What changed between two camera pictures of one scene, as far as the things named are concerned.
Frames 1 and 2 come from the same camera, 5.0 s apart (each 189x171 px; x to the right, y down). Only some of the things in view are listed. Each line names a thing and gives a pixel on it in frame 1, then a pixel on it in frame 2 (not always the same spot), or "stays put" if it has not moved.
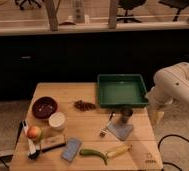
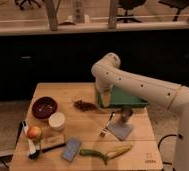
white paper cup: (57, 120) stays put
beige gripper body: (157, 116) → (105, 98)
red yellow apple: (34, 133) stays put
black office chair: (128, 5) stays put
